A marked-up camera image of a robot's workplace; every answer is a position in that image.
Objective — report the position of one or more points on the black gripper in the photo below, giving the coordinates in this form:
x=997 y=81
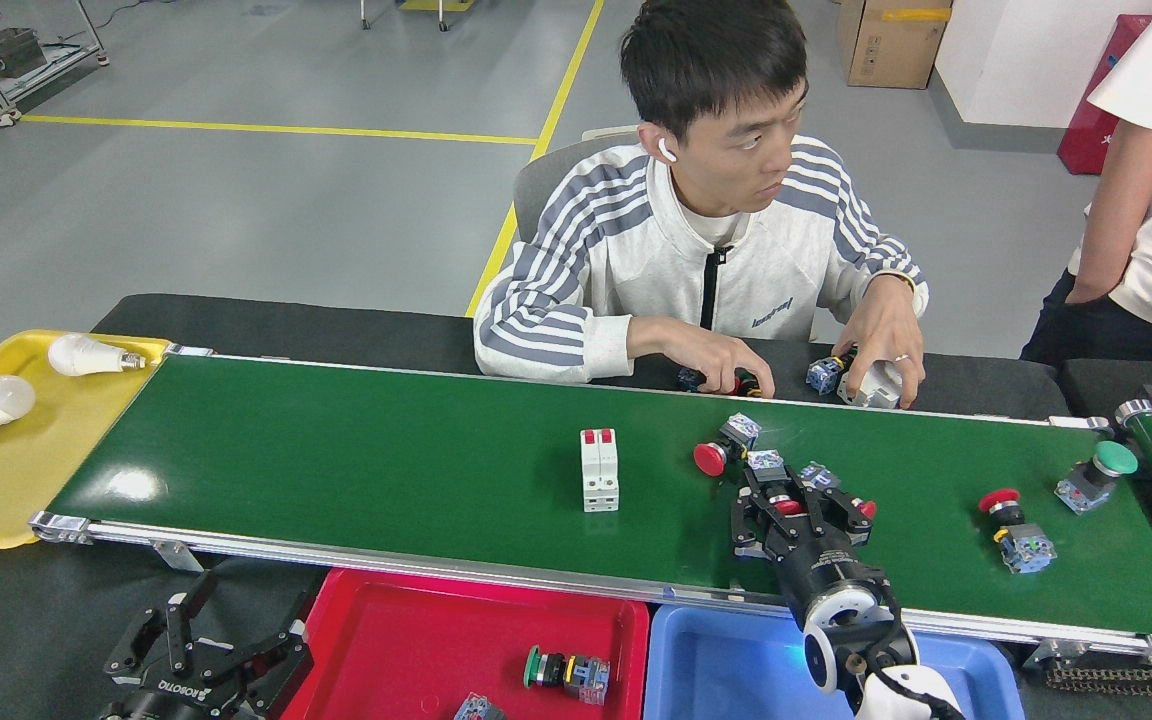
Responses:
x=196 y=700
x=821 y=560

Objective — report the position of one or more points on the green push button switch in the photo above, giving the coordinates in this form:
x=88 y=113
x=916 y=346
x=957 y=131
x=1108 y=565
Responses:
x=586 y=678
x=1116 y=458
x=476 y=710

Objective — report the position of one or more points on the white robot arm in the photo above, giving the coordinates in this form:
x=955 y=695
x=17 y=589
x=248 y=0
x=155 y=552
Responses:
x=896 y=695

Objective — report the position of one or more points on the yellow tray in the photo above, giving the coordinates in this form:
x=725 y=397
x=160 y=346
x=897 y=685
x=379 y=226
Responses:
x=6 y=490

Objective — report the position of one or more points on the person's right hand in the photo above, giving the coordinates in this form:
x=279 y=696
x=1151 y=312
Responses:
x=696 y=350

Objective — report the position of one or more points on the person's left hand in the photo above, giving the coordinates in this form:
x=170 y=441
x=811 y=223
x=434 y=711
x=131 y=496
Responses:
x=886 y=330

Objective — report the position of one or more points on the red bin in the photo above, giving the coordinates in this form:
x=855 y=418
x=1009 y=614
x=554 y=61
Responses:
x=386 y=650

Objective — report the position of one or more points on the blue bin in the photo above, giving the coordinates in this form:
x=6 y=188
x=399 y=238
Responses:
x=716 y=670

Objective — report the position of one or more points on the seated person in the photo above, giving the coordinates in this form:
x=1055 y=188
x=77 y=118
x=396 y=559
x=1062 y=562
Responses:
x=636 y=260

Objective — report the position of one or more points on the grey chair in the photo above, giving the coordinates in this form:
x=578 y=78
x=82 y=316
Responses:
x=546 y=185

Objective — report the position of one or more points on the red fire extinguisher cabinet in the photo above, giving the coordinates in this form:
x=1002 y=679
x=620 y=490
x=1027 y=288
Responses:
x=1086 y=140

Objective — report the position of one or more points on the cardboard box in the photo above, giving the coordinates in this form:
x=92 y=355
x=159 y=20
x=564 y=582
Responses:
x=891 y=45

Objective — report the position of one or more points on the metal rack on wheels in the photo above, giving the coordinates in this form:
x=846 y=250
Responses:
x=56 y=75

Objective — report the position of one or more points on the white stand on wheels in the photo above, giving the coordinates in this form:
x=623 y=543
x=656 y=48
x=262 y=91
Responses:
x=436 y=5

